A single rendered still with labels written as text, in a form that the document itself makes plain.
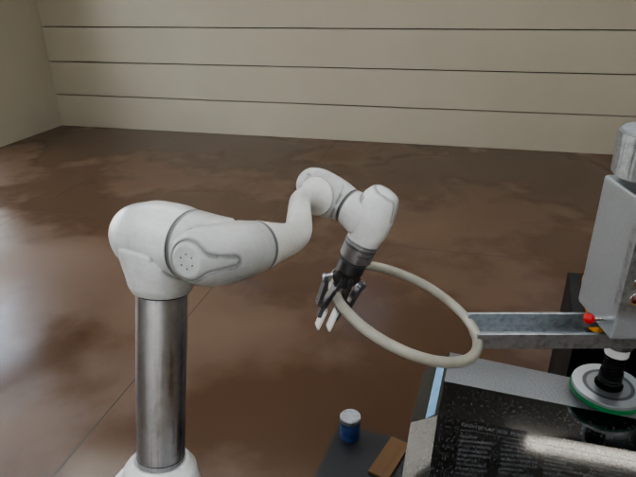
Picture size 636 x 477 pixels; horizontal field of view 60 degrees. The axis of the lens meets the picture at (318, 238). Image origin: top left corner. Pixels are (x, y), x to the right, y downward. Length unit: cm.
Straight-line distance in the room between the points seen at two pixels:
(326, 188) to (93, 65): 812
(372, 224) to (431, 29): 630
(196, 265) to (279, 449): 203
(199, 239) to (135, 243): 17
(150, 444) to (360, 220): 70
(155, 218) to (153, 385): 34
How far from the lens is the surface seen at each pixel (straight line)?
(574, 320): 190
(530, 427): 187
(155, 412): 119
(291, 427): 297
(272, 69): 807
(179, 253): 93
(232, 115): 842
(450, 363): 152
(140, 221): 105
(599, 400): 195
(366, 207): 140
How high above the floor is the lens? 205
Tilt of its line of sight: 25 degrees down
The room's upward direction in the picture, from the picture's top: 1 degrees counter-clockwise
